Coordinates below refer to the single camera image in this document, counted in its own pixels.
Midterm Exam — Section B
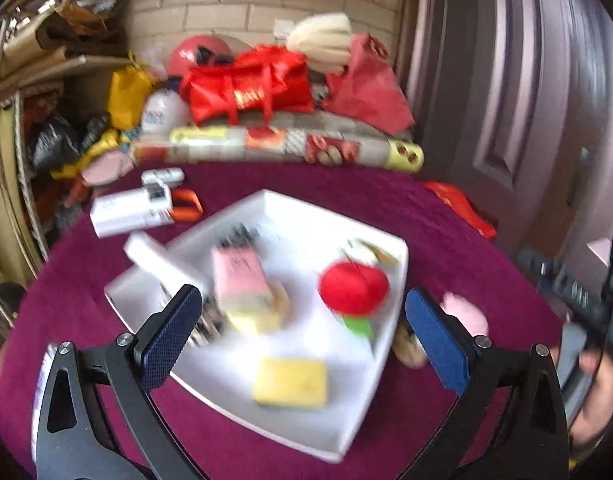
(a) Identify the white plastic jug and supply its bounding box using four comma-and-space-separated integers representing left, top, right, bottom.
140, 87, 190, 136

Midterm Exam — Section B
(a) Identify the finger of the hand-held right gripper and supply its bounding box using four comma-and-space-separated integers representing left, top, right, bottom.
517, 247, 612, 328

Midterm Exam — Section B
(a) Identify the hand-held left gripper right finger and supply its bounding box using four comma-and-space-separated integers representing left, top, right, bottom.
401, 287, 572, 480

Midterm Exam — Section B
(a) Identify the white rectangular box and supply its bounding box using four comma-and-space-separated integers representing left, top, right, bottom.
90, 185, 174, 238

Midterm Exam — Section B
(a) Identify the cream yellow plush toy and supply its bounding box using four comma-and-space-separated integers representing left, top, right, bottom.
339, 239, 400, 268

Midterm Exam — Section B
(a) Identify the red plush apple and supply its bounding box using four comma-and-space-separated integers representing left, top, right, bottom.
319, 261, 391, 338

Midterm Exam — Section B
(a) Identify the white tube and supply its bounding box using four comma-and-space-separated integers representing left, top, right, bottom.
124, 232, 210, 301

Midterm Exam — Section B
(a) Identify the red helmet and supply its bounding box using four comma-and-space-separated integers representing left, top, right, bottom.
167, 35, 234, 78

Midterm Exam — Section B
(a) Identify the person's right hand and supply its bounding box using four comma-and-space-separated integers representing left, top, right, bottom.
569, 347, 613, 451

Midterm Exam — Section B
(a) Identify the pink printed packet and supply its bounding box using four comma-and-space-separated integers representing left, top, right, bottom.
210, 242, 274, 311

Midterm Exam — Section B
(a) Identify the glossy red shopping bag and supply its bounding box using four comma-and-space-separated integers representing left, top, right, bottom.
179, 46, 315, 127

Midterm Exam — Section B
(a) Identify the magenta plush tablecloth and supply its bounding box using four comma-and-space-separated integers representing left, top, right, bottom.
0, 160, 562, 480

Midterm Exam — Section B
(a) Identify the pink round object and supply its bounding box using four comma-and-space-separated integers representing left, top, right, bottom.
80, 152, 132, 186

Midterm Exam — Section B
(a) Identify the metal rack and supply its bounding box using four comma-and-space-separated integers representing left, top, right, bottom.
0, 7, 52, 311

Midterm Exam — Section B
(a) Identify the grey panelled door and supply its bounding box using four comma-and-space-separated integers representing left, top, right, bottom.
401, 0, 613, 281

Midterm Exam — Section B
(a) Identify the grey checked cloth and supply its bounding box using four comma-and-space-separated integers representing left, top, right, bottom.
236, 107, 412, 138

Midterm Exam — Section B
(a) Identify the yellow bag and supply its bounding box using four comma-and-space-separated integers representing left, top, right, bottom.
108, 62, 154, 131

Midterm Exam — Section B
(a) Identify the black plastic bag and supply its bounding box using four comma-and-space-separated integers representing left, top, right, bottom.
29, 112, 112, 171

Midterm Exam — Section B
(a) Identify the pink plush toy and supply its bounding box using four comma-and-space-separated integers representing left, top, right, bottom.
439, 292, 490, 336

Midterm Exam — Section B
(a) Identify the small dark object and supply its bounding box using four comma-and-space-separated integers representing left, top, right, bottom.
219, 224, 262, 253

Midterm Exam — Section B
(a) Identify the white tray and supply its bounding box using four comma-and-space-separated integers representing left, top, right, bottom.
104, 189, 410, 463

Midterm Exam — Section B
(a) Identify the small black silver object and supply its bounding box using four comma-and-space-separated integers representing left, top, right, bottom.
189, 295, 227, 348

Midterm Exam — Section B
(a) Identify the red plastic bag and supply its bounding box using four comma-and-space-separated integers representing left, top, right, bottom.
323, 34, 416, 136

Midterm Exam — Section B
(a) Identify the small white device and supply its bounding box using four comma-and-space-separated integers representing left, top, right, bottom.
141, 167, 184, 186

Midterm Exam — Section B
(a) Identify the red printed packet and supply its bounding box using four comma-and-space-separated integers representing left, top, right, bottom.
424, 181, 497, 240

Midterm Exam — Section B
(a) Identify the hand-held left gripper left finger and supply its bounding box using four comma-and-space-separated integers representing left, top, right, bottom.
31, 284, 207, 480

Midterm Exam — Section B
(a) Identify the brown cardboard box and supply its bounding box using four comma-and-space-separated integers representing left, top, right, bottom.
36, 0, 132, 68

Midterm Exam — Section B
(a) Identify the beige plush toy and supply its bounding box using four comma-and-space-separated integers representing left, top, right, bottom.
391, 320, 430, 368

